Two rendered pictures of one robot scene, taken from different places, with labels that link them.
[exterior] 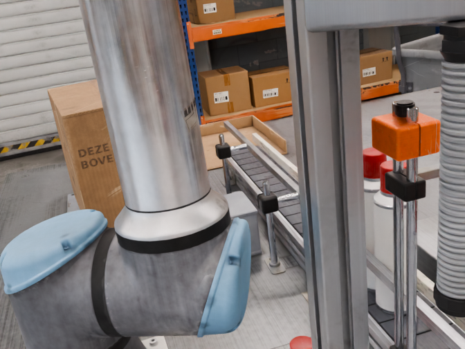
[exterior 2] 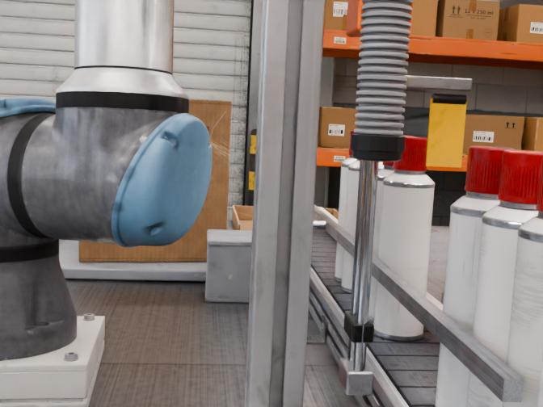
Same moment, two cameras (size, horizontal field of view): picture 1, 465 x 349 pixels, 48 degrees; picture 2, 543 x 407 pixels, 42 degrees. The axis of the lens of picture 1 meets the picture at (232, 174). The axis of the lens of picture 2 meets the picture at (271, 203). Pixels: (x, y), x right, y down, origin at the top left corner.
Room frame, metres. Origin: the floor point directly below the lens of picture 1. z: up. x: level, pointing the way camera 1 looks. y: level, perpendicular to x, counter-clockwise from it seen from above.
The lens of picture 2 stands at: (-0.13, -0.15, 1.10)
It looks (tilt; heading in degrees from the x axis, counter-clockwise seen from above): 7 degrees down; 7
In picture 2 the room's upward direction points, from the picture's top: 3 degrees clockwise
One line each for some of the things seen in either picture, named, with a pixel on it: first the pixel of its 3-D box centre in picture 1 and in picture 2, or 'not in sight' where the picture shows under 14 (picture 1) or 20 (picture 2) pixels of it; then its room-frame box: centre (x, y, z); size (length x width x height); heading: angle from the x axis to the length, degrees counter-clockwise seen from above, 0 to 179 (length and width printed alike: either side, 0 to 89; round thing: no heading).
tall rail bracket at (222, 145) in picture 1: (234, 166); not in sight; (1.11, -0.01, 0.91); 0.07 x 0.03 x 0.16; 103
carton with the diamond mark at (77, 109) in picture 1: (123, 148); (150, 172); (1.12, 0.23, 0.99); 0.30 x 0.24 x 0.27; 20
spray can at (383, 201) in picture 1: (394, 237); (405, 237); (0.59, -0.20, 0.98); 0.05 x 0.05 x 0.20
